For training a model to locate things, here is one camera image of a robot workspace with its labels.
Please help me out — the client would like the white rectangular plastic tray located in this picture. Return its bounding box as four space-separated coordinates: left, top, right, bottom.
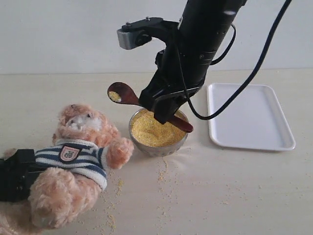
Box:
208 85 296 151

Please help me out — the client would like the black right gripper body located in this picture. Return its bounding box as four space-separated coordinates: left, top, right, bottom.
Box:
139 47 205 110

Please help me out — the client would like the tan teddy bear striped sweater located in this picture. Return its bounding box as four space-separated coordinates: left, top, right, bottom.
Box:
0 104 134 235

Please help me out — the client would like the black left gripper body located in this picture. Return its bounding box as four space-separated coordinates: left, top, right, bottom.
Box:
0 149 37 203

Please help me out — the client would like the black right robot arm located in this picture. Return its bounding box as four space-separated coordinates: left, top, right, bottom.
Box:
139 0 246 124

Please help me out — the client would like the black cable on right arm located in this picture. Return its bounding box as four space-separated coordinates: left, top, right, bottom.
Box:
154 0 293 120

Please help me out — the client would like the dark red wooden spoon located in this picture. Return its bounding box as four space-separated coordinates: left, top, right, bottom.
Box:
107 82 194 133

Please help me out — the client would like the steel bowl of yellow millet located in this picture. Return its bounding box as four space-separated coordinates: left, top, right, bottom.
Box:
129 108 188 157

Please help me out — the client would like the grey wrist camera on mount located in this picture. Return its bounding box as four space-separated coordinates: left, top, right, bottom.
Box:
117 17 179 50

